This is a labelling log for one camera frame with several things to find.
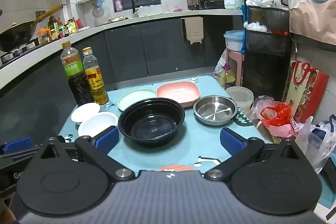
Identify red gift bag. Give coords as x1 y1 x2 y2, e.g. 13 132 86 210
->
283 59 329 123

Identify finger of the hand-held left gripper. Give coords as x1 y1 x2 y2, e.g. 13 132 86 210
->
0 137 42 161

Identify dark vinegar bottle green label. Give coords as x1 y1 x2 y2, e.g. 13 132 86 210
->
60 41 95 106

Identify pink plastic stool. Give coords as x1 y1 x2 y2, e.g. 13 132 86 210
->
225 49 243 88

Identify black faucet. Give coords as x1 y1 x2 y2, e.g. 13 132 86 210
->
130 0 139 17

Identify gas stove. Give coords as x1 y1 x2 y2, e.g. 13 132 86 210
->
0 39 40 65

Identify hanging mesh strainer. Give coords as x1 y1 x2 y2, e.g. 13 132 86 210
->
92 0 105 18

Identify black mesh rack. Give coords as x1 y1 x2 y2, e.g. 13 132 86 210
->
241 0 292 102

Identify black wok wooden handle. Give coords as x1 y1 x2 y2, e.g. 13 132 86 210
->
0 4 63 52

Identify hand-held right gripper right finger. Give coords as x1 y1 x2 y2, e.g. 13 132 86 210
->
203 127 300 182

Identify stainless steel plate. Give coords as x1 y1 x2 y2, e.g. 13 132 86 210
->
193 95 238 126

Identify white shallow bowl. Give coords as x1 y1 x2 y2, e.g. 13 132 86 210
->
78 112 118 138

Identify pink square plate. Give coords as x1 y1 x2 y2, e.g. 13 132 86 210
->
156 81 201 108

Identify dark kitchen cabinets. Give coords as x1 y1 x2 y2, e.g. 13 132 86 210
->
0 14 244 140

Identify yellow oil bottle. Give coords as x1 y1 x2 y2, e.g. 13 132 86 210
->
82 47 109 105

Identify white container blue lid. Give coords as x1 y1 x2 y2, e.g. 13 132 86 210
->
224 30 245 52

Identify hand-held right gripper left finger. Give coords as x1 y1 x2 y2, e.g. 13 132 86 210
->
39 126 135 182

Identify green patterned coaster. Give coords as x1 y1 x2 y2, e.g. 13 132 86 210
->
232 109 254 126

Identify clear plastic tub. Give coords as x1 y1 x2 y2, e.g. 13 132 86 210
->
225 86 254 114

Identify orange lid jar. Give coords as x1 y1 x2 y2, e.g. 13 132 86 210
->
37 28 50 45

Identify beige folding cabinet bin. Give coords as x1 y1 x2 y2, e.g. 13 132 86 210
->
181 17 203 45

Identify printed clear plastic bag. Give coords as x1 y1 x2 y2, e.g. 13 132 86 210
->
215 49 229 77

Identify black plastic bowl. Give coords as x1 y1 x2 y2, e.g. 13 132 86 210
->
118 98 185 148

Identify white kitchen counter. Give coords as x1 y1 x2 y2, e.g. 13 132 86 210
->
0 8 243 89

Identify pink plastic bag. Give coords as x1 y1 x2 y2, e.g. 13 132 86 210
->
259 119 302 138

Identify red plastic bag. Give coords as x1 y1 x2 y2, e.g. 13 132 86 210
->
260 101 292 128

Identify white plastic bag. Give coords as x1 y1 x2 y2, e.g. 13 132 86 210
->
295 114 336 174

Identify small white plate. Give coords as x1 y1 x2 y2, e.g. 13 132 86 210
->
71 103 101 125

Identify blue printed tablecloth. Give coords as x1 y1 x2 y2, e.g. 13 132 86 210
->
58 75 336 210

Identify green round plate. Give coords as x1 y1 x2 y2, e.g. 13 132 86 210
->
117 89 158 112

